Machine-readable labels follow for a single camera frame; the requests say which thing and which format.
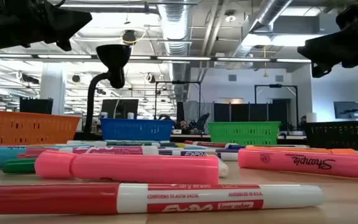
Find orange plastic basket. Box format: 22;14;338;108
0;109;81;147

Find orange Sharpie highlighter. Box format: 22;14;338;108
246;145;358;157

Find pink Sharpie highlighter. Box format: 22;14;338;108
237;148;358;180

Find pink Expo marker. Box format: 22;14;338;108
16;145;160;159

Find dark blue Expo marker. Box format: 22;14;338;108
158;148;239;162
227;144;309;151

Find red Expo marker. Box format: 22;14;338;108
183;140;239;149
0;182;325;215

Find black plastic basket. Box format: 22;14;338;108
303;120;358;152

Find black ceiling dome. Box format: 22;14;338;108
122;29;137;44

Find black partition panels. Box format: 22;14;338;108
213;99;291;124

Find black computer monitor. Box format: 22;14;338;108
101;98;139;119

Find green plastic basket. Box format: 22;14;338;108
208;121;282;146

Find blue plastic basket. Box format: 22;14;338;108
100;118;175;142

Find person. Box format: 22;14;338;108
178;119;191;132

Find wall-mounted monitor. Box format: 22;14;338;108
333;101;358;119

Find black rig frame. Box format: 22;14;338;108
254;83;299;128
154;80;202;121

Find silver ventilation duct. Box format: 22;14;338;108
157;0;193;101

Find black aluminium table frame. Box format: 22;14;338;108
169;134;307;146

